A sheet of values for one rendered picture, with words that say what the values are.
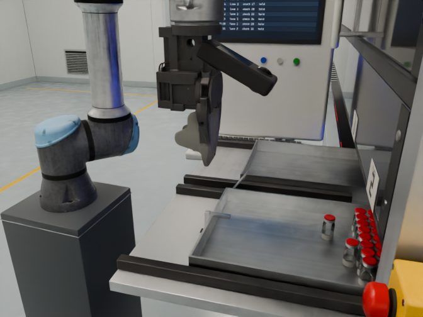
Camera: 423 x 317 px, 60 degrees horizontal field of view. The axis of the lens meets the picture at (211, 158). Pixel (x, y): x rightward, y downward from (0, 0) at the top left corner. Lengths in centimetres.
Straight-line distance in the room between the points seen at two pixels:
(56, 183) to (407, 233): 83
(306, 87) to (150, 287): 103
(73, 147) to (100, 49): 26
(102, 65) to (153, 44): 557
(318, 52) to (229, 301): 104
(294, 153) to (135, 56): 574
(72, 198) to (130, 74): 583
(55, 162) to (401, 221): 80
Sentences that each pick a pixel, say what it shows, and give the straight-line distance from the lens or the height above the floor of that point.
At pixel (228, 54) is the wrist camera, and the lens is 52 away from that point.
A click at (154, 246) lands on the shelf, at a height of 88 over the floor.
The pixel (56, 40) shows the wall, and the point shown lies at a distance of 750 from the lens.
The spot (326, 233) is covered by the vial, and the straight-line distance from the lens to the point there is 74.
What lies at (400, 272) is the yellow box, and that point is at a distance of 45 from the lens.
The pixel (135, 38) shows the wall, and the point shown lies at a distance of 667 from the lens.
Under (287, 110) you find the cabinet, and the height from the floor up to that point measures 92.
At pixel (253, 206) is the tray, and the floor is 88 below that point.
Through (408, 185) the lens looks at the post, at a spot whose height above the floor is 111.
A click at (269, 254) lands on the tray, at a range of 69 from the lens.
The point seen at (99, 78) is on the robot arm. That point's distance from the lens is 100.
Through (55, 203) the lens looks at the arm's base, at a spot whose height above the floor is 82.
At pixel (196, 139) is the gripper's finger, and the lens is 56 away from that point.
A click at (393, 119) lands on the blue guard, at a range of 57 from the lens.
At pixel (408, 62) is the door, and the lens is 58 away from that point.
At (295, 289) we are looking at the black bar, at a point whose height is 90.
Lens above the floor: 129
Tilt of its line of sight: 22 degrees down
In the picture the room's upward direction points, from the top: straight up
